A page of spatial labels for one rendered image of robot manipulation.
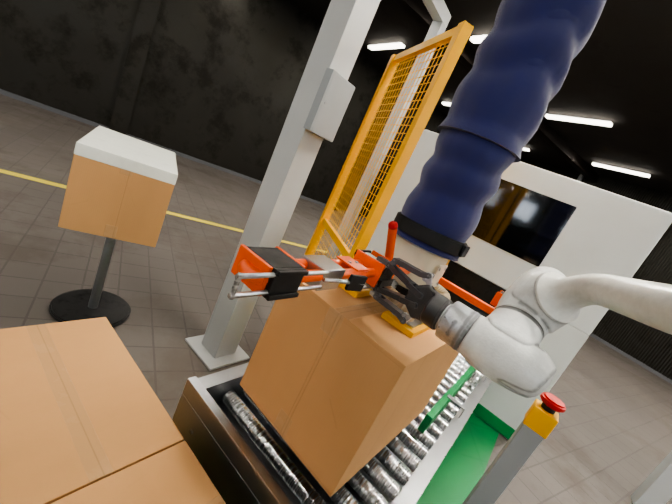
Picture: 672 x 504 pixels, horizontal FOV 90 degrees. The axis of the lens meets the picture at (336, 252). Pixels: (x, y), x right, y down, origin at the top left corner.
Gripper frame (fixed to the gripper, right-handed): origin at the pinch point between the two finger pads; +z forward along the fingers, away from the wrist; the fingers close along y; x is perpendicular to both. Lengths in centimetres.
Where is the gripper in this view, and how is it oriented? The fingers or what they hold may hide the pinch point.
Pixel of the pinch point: (371, 268)
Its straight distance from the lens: 82.1
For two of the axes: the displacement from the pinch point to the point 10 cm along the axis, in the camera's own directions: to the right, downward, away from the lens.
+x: 5.7, 0.3, 8.2
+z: -7.1, -4.8, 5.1
